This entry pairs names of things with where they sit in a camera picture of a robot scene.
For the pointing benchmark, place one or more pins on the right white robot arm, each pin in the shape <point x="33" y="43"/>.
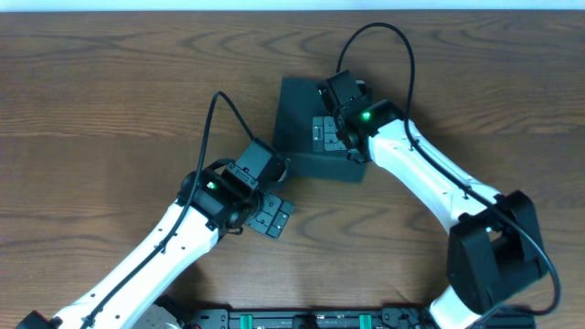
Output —
<point x="495" y="249"/>

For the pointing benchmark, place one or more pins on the dark green box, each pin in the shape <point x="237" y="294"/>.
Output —
<point x="299" y="102"/>

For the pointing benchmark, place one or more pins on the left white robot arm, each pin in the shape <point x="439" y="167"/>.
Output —
<point x="215" y="200"/>

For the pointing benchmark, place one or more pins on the black mounting rail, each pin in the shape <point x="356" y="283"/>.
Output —
<point x="166" y="314"/>

